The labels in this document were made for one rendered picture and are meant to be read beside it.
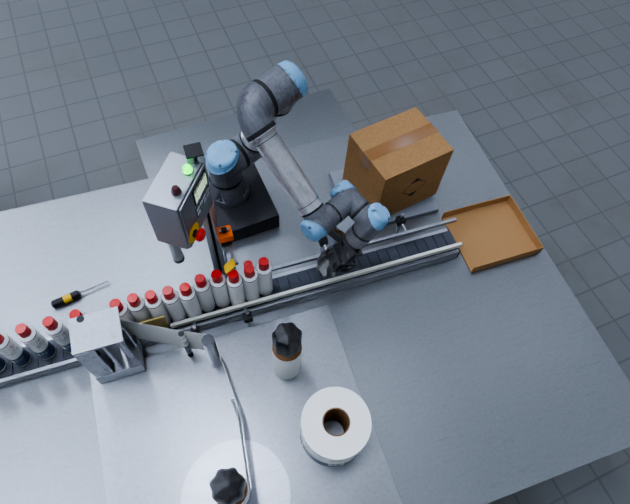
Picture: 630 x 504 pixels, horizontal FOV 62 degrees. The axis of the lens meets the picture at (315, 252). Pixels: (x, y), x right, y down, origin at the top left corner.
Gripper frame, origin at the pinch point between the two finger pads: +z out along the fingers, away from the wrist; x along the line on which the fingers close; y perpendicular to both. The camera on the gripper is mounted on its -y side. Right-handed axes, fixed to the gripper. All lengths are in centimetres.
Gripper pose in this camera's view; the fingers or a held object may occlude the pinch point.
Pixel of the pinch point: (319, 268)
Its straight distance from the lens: 182.0
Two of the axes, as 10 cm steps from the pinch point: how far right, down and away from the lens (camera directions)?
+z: -5.2, 5.6, 6.5
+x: 7.9, 0.3, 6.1
